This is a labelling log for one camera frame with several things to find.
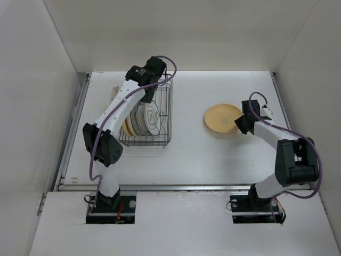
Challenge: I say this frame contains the white plate green rim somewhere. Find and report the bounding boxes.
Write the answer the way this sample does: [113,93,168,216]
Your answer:
[144,102,161,136]

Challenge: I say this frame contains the aluminium table rail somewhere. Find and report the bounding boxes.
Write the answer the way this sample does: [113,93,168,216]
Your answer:
[53,71,296,193]

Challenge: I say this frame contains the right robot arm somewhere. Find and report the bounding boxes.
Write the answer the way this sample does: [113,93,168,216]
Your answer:
[235,100,321,210]

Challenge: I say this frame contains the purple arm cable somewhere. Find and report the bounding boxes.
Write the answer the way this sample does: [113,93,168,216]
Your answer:
[249,92,323,222]
[89,55,178,214]

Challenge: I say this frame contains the white bowl green band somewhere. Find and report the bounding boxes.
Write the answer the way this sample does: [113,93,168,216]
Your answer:
[135,106,146,136]

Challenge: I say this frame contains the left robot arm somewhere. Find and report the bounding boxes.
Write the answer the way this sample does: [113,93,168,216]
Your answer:
[82,56,167,212]

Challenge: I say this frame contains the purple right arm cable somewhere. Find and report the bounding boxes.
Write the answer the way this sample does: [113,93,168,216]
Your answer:
[249,92,323,222]

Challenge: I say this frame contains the tan plastic plate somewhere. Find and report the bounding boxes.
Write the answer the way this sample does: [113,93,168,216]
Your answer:
[204,103,242,134]

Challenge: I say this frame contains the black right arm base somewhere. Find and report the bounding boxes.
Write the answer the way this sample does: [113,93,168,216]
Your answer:
[229,195,287,224]

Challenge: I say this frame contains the grey wire dish rack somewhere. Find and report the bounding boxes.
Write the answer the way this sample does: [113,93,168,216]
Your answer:
[118,81,173,147]

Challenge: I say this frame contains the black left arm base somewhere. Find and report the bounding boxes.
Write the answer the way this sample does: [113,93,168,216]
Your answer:
[85,195,137,225]

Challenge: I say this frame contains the yellow plate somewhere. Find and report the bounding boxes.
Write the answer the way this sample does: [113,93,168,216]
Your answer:
[122,119,133,137]

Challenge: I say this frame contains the cream white plate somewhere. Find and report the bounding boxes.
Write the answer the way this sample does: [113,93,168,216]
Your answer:
[129,111,136,137]

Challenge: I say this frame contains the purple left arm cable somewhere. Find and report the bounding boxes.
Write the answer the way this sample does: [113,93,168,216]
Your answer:
[89,55,178,214]

